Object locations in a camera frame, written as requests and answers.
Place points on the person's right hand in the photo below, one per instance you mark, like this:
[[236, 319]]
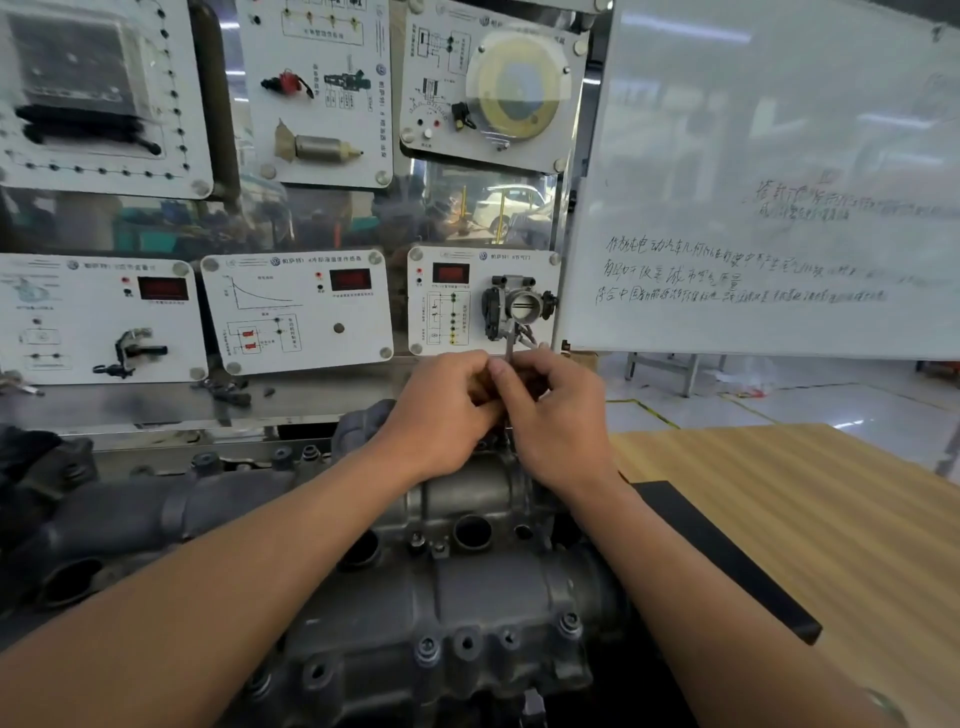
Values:
[[562, 427]]

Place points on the person's left hand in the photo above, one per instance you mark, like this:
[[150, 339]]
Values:
[[435, 420]]

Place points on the silver hex key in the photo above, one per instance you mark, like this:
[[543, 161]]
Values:
[[511, 341]]

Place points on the grey metal engine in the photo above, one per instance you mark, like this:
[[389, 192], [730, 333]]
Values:
[[465, 600]]

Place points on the person's right forearm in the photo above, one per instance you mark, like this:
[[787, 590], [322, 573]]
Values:
[[712, 615]]

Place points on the person's left forearm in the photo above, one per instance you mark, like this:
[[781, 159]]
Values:
[[187, 600]]

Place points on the white panel throttle body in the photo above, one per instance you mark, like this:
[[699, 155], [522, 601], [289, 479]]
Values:
[[427, 330]]

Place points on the white panel curve graph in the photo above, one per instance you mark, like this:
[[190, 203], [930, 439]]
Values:
[[352, 330]]

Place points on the black throttle body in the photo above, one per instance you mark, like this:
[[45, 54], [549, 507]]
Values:
[[521, 304]]

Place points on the crumpled white plastic bag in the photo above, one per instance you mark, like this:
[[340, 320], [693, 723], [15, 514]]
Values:
[[750, 375]]

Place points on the white panel brass filter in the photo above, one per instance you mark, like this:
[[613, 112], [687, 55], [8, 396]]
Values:
[[360, 112]]

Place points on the yellow blue disc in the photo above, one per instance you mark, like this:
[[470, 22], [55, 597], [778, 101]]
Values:
[[517, 86]]

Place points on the white sensor training panel board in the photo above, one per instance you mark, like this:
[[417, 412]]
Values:
[[75, 409]]

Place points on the large whiteboard on stand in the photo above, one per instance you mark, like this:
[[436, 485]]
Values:
[[750, 112]]

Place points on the white panel black lever sensor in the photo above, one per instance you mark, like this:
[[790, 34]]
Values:
[[75, 330]]

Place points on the white panel yellow disc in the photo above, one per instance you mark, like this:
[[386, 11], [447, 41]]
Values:
[[427, 22]]

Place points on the white panel control module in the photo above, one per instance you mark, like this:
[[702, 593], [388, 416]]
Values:
[[187, 75]]

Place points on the clear cased control module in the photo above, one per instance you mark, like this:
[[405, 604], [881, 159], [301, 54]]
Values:
[[75, 75]]

